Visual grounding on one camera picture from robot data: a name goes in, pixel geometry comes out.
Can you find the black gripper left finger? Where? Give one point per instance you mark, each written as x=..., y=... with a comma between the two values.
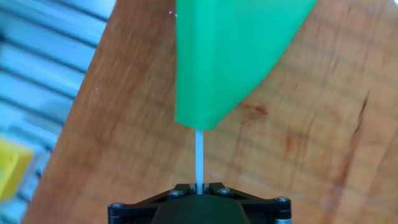
x=136, y=210

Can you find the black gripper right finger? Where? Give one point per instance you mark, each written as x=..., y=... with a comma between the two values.
x=264, y=210

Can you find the wood grain table mat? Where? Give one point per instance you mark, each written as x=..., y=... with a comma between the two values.
x=280, y=140

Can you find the yellow box green mushroom button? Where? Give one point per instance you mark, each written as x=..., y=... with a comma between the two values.
x=12, y=168

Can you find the green flag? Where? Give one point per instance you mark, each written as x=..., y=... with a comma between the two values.
x=224, y=62

